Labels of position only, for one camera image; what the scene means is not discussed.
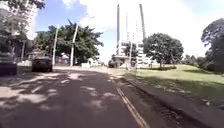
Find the tall white building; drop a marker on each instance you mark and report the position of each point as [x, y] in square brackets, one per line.
[131, 45]

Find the grey asphalt road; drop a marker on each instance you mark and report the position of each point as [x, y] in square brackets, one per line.
[66, 106]

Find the pale building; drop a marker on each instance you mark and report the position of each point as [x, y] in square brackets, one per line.
[30, 15]

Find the grass verge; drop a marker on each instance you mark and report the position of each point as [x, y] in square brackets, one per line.
[186, 78]

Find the grey concrete kerb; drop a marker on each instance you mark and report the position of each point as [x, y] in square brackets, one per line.
[186, 106]

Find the thin pole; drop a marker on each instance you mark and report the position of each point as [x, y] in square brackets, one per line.
[130, 56]

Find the small tree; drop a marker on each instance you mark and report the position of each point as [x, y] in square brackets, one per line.
[133, 51]

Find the vehicle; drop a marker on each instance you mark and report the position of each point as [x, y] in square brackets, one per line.
[111, 63]

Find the pale pole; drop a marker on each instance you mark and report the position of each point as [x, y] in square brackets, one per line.
[55, 46]
[73, 45]

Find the broad green tree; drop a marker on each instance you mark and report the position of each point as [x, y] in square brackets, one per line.
[86, 40]

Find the large dark tree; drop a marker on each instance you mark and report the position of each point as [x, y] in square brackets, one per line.
[215, 43]

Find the round dark green tree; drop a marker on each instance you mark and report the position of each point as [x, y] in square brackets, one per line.
[163, 48]

